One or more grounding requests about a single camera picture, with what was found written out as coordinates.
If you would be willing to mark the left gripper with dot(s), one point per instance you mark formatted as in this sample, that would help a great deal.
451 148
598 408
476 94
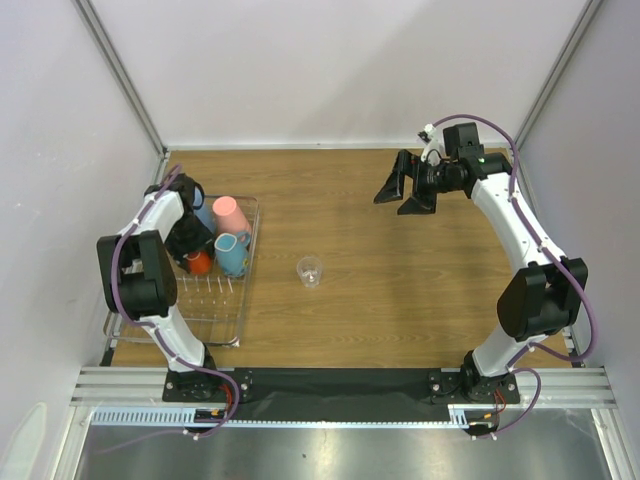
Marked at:
204 241

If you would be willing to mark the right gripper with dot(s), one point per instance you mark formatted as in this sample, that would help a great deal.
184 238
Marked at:
414 176

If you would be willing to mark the blue plastic cup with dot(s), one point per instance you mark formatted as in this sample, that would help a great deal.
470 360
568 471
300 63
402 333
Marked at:
202 210

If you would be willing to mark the small orange cup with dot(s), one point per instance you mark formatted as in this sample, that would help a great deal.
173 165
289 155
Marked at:
199 263

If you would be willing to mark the pink plastic cup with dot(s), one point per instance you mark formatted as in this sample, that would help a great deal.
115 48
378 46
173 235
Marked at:
229 217

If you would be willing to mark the teal ceramic mug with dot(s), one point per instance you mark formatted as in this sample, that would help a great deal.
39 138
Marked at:
232 254

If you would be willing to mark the clear plastic cup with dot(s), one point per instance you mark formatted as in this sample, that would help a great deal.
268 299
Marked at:
309 270

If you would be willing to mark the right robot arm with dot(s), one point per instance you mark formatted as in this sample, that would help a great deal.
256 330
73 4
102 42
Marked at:
545 293

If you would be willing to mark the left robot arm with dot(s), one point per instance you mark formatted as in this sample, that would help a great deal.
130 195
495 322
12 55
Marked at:
140 285

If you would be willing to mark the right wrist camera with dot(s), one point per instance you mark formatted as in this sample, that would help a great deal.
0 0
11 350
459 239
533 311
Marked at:
430 142

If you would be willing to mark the wire dish rack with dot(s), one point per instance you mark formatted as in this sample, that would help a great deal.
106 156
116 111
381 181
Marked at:
213 298

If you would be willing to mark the aluminium frame rail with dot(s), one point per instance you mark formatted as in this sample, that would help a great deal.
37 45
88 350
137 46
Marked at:
133 397

